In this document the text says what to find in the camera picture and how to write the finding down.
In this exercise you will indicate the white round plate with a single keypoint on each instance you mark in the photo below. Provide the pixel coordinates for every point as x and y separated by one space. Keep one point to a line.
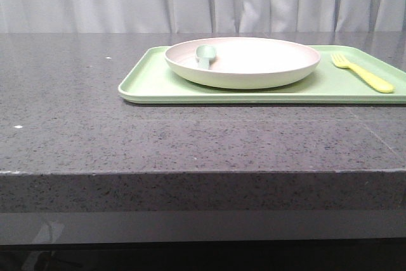
244 62

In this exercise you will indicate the yellow plastic fork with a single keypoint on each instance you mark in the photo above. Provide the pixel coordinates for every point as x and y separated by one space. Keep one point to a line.
374 81

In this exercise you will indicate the light green rectangular tray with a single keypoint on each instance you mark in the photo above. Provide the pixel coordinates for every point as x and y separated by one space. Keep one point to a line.
151 81

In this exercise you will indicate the pale green plastic spoon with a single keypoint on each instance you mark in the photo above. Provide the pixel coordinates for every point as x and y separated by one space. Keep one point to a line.
205 54

